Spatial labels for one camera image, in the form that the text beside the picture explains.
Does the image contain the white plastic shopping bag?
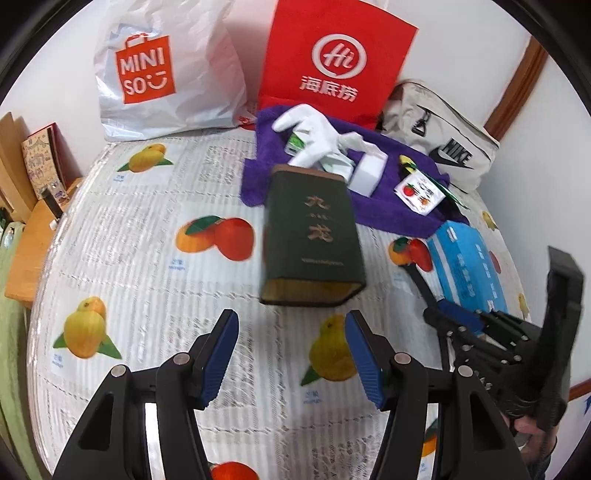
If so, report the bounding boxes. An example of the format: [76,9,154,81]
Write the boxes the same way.
[93,0,247,143]

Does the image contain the small black object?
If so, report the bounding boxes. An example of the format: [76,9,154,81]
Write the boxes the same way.
[41,187,64,222]

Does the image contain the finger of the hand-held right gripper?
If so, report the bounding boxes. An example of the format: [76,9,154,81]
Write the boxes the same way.
[424,299,490,342]
[404,264,446,324]

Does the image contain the purple towel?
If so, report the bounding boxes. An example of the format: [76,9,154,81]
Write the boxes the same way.
[241,105,469,241]

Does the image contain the wooden boards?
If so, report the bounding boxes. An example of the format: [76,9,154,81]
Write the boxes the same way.
[0,111,38,215]

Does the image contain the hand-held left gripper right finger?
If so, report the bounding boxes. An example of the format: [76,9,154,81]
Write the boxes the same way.
[344,310,532,480]

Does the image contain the person's right hand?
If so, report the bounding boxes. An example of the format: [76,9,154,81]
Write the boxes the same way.
[508,413,552,467]

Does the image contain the white packet with green edge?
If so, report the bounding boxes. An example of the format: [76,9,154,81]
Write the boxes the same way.
[318,152,356,182]

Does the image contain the dark tin box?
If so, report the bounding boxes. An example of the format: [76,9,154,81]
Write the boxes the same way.
[259,165,368,306]

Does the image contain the small fruit print packet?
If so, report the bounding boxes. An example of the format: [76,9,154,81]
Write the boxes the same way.
[394,168,446,215]

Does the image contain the wooden door frame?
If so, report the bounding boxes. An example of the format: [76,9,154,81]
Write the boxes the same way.
[485,37,548,141]

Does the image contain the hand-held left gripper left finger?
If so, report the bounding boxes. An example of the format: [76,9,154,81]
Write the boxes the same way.
[53,309,241,480]

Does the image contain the blue tissue pack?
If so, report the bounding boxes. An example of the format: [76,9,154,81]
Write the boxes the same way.
[426,220,509,315]

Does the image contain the pale green cloth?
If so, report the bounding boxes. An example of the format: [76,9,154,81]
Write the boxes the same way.
[0,220,33,462]

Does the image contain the white foam sponge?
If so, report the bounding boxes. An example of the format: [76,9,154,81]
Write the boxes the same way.
[347,151,389,195]

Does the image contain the patterned brown book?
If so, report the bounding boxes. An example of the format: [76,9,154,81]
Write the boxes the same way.
[21,122,70,206]

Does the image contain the wooden nightstand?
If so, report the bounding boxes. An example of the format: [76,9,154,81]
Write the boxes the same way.
[4,178,86,309]

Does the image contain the red paper bag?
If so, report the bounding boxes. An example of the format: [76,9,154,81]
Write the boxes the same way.
[256,0,420,132]

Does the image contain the fruit printed bedsheet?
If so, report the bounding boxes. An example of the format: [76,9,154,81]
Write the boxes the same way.
[28,129,532,480]

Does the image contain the grey shoulder bag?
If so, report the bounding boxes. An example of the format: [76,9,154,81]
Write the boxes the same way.
[376,78,502,193]

